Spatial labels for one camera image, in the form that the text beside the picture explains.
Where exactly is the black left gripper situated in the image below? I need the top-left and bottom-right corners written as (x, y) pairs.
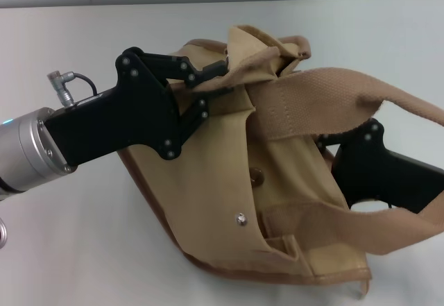
top-left (44, 46), bottom-right (228, 162)

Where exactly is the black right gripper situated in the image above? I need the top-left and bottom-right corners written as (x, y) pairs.
top-left (315, 118), bottom-right (444, 214)

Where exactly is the khaki canvas food bag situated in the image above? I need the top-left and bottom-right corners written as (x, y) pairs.
top-left (117, 24), bottom-right (444, 288)

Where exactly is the left gripper connector with cable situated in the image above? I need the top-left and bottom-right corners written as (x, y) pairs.
top-left (47, 71), bottom-right (98, 108)

